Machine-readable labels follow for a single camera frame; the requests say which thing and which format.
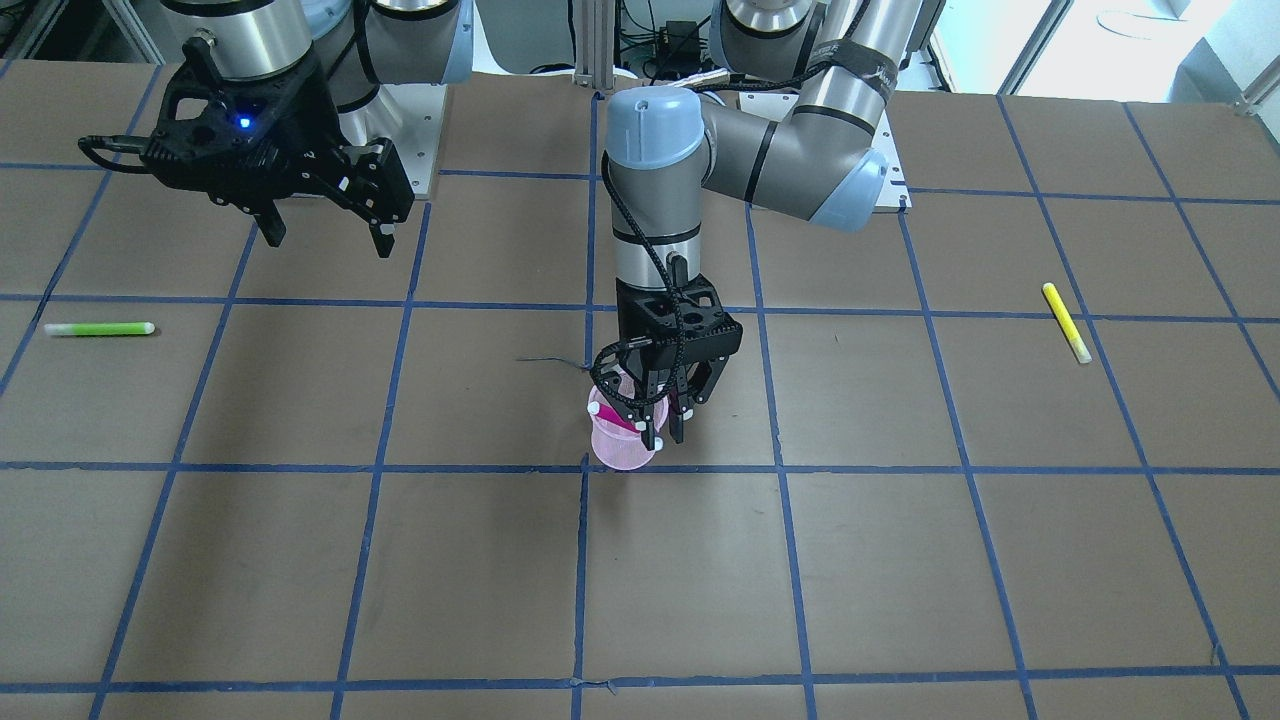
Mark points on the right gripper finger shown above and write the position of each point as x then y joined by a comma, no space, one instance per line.
259,201
369,181

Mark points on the aluminium frame post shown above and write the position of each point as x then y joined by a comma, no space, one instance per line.
594,43

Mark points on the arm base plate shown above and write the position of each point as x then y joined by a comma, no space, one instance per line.
895,194
412,116

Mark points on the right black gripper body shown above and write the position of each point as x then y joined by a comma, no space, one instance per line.
300,108

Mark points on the green pen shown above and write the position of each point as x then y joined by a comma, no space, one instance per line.
99,329

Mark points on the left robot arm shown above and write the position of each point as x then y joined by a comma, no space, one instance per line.
795,135

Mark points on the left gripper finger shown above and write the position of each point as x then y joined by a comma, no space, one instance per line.
627,393
694,384

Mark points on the yellow pen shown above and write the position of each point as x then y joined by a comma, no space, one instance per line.
1066,323

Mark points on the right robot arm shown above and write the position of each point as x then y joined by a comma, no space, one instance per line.
361,45

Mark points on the pink mesh cup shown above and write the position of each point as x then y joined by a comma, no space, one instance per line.
618,449

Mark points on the black power adapter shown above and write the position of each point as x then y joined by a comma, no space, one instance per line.
679,40

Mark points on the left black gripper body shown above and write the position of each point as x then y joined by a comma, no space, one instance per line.
706,371

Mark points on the pink pen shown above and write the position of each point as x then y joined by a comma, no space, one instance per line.
605,412

